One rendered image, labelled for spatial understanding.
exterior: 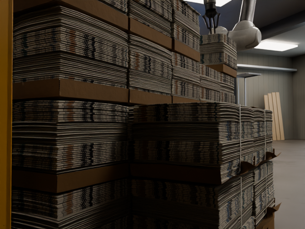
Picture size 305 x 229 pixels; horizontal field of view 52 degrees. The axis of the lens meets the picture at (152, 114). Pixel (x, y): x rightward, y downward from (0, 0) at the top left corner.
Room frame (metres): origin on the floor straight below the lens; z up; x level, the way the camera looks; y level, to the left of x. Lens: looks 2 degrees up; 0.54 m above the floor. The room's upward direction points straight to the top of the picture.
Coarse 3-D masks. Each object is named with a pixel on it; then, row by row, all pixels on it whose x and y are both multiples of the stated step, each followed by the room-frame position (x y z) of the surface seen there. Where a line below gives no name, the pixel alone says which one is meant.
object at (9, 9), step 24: (0, 0) 0.41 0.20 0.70; (0, 24) 0.41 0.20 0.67; (0, 48) 0.41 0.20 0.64; (0, 72) 0.41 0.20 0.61; (0, 96) 0.41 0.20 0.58; (0, 120) 0.41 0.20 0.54; (0, 144) 0.41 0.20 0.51; (0, 168) 0.41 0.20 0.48; (0, 192) 0.41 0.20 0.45; (0, 216) 0.41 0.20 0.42
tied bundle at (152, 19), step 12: (132, 0) 1.01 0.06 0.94; (144, 0) 1.06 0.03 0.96; (156, 0) 1.13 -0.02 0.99; (168, 0) 1.22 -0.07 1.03; (132, 12) 1.00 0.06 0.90; (144, 12) 1.07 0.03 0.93; (156, 12) 1.13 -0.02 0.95; (168, 12) 1.21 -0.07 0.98; (144, 24) 1.07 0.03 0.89; (156, 24) 1.13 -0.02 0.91; (168, 24) 1.22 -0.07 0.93; (168, 48) 1.22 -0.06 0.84
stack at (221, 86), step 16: (128, 48) 0.98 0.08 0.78; (144, 48) 1.06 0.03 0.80; (160, 48) 1.15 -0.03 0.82; (128, 64) 0.99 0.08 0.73; (144, 64) 1.05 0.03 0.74; (160, 64) 1.15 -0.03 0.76; (176, 64) 1.26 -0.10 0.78; (192, 64) 1.41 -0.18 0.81; (128, 80) 0.98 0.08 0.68; (144, 80) 1.06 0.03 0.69; (160, 80) 1.15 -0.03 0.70; (176, 80) 1.26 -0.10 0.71; (192, 80) 1.39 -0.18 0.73; (208, 80) 1.56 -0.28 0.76; (224, 80) 1.81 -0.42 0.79; (192, 96) 1.40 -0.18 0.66; (208, 96) 1.58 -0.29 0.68; (224, 96) 1.79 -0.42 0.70; (128, 112) 0.99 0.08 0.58; (128, 128) 0.98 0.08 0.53; (128, 144) 0.99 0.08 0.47; (128, 160) 0.99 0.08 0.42; (128, 176) 1.02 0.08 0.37; (128, 192) 0.98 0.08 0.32; (128, 208) 0.99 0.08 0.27; (128, 224) 0.99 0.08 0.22
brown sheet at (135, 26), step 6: (132, 18) 0.99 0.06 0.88; (132, 24) 0.99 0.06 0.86; (138, 24) 1.03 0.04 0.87; (126, 30) 0.99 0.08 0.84; (132, 30) 0.99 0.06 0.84; (138, 30) 1.03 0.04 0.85; (144, 30) 1.06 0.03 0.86; (150, 30) 1.09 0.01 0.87; (156, 30) 1.12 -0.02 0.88; (144, 36) 1.06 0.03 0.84; (150, 36) 1.09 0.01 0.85; (156, 36) 1.12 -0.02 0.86; (162, 36) 1.16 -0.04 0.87; (168, 36) 1.20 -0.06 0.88; (162, 42) 1.17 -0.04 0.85; (168, 42) 1.21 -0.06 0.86
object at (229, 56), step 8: (200, 40) 1.83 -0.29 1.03; (208, 40) 1.80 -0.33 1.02; (216, 40) 1.78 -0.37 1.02; (224, 40) 1.79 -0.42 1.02; (232, 40) 1.92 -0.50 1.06; (200, 48) 1.83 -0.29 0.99; (208, 48) 1.80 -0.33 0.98; (216, 48) 1.78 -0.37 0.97; (224, 48) 1.76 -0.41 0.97; (232, 48) 1.91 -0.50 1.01; (200, 56) 1.83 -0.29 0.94; (208, 56) 1.81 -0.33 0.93; (216, 56) 1.78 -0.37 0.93; (224, 56) 1.77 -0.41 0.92; (232, 56) 1.91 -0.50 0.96; (208, 64) 1.80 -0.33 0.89; (216, 64) 1.78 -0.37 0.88; (224, 64) 1.79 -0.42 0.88; (232, 64) 1.91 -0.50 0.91; (224, 72) 1.79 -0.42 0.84
